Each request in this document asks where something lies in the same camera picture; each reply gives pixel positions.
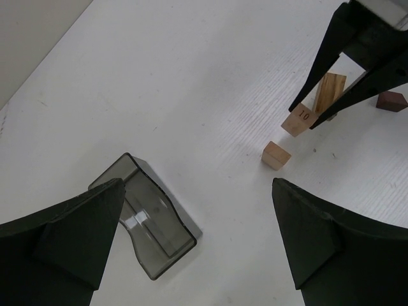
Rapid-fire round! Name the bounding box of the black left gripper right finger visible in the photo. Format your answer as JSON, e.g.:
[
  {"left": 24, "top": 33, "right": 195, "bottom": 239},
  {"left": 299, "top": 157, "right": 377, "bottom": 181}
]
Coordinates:
[{"left": 272, "top": 178, "right": 407, "bottom": 305}]

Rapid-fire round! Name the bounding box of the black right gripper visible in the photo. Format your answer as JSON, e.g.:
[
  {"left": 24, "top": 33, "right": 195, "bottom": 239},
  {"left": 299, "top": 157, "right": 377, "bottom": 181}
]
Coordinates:
[{"left": 289, "top": 1, "right": 407, "bottom": 129}]

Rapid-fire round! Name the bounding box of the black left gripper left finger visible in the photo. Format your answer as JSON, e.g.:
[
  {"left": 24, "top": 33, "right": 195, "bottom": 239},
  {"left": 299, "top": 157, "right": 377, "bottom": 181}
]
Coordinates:
[{"left": 1, "top": 178, "right": 126, "bottom": 305}]

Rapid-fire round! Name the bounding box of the striped tan wood block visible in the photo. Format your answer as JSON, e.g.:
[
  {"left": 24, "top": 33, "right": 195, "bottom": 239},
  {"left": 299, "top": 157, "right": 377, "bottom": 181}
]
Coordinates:
[{"left": 312, "top": 73, "right": 347, "bottom": 115}]

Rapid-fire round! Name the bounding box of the light wood block numbered ten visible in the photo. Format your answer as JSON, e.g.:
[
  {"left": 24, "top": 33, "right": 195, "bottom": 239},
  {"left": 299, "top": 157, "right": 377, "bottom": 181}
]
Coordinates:
[{"left": 281, "top": 103, "right": 318, "bottom": 137}]

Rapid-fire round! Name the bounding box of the smoky transparent plastic box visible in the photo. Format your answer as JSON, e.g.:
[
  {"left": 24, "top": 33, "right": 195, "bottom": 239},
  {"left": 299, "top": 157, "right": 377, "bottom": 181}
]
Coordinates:
[{"left": 89, "top": 152, "right": 203, "bottom": 281}]

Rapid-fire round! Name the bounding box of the light wood block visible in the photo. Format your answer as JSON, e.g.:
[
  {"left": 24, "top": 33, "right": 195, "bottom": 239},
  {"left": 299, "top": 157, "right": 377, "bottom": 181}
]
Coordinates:
[{"left": 261, "top": 142, "right": 291, "bottom": 171}]

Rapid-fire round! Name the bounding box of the dark brown wood block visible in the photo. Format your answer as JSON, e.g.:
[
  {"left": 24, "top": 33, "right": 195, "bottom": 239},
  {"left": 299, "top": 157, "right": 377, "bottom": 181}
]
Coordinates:
[{"left": 376, "top": 91, "right": 407, "bottom": 112}]

